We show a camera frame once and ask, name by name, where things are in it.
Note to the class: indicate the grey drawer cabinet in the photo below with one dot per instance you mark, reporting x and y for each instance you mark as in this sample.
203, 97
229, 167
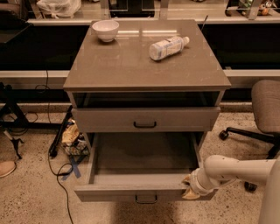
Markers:
121, 74

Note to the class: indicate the white plastic bottle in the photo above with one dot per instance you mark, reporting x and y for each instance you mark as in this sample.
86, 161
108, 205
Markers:
168, 47

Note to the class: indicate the white plastic bag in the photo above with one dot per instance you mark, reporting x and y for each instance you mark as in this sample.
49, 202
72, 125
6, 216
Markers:
59, 8

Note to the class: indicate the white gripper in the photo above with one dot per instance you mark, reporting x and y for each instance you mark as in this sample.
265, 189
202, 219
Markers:
199, 183

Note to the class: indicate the black office chair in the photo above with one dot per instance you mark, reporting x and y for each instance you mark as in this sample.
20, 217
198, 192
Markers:
265, 96

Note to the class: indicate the grey drawer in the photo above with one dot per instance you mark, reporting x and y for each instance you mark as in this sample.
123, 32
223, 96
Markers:
145, 119
144, 167

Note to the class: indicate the snack bags pile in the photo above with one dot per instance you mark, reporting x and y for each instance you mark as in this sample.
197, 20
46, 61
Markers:
73, 141

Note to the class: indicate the white ceramic bowl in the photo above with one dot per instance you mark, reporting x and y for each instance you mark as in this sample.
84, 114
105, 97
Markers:
106, 30

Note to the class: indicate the blue tape cross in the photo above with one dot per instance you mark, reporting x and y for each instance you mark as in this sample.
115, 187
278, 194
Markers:
74, 161

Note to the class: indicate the beige shoe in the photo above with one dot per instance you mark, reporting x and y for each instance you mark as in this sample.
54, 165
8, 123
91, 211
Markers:
6, 168

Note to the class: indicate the black power strip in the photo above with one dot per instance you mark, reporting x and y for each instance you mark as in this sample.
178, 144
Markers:
53, 148

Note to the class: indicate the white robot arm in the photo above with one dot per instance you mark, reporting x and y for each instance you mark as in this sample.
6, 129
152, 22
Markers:
218, 171

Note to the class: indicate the black tripod stand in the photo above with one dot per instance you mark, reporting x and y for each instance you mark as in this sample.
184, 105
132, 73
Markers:
12, 116

